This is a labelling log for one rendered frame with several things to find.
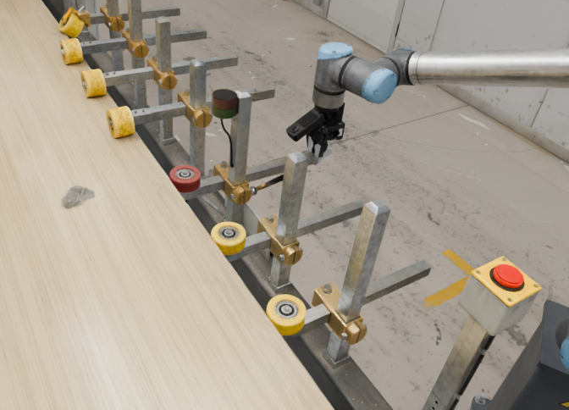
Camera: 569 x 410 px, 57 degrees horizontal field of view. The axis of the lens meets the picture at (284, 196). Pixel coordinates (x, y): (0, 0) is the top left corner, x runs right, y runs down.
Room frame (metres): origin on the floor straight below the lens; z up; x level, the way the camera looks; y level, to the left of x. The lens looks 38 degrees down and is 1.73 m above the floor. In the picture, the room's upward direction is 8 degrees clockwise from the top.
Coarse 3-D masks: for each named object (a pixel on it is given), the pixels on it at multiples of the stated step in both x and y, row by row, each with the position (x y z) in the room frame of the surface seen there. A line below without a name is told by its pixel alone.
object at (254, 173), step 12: (312, 156) 1.33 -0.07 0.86; (252, 168) 1.23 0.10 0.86; (264, 168) 1.24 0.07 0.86; (276, 168) 1.25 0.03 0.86; (204, 180) 1.14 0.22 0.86; (216, 180) 1.14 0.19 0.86; (252, 180) 1.21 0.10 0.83; (180, 192) 1.07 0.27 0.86; (192, 192) 1.09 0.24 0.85; (204, 192) 1.11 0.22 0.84
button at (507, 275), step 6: (504, 264) 0.55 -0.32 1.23; (498, 270) 0.54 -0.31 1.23; (504, 270) 0.54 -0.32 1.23; (510, 270) 0.54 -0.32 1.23; (516, 270) 0.54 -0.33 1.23; (498, 276) 0.53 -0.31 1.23; (504, 276) 0.53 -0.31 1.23; (510, 276) 0.53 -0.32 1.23; (516, 276) 0.53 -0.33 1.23; (522, 276) 0.54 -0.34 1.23; (504, 282) 0.52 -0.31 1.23; (510, 282) 0.52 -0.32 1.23; (516, 282) 0.52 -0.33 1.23; (522, 282) 0.53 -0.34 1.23
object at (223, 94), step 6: (222, 90) 1.14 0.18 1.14; (228, 90) 1.14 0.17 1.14; (216, 96) 1.10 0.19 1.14; (222, 96) 1.11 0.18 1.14; (228, 96) 1.11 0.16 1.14; (234, 96) 1.11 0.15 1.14; (222, 120) 1.11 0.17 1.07; (234, 120) 1.12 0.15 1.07; (222, 126) 1.11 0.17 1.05; (228, 132) 1.12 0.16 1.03
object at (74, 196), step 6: (72, 186) 0.97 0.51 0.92; (78, 186) 0.98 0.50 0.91; (66, 192) 0.96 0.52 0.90; (72, 192) 0.95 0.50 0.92; (78, 192) 0.95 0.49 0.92; (84, 192) 0.96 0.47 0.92; (90, 192) 0.97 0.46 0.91; (66, 198) 0.93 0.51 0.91; (72, 198) 0.94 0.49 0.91; (78, 198) 0.93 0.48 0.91; (84, 198) 0.95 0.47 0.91; (90, 198) 0.95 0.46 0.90; (66, 204) 0.91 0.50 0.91; (72, 204) 0.92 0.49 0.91; (78, 204) 0.92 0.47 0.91
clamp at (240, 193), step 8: (216, 168) 1.19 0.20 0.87; (224, 168) 1.20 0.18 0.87; (224, 176) 1.16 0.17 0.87; (224, 184) 1.15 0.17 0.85; (232, 184) 1.13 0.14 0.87; (240, 184) 1.13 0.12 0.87; (248, 184) 1.14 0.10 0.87; (224, 192) 1.14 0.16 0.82; (232, 192) 1.11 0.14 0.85; (240, 192) 1.10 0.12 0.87; (248, 192) 1.12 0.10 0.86; (232, 200) 1.11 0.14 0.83; (240, 200) 1.10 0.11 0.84; (248, 200) 1.12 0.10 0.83
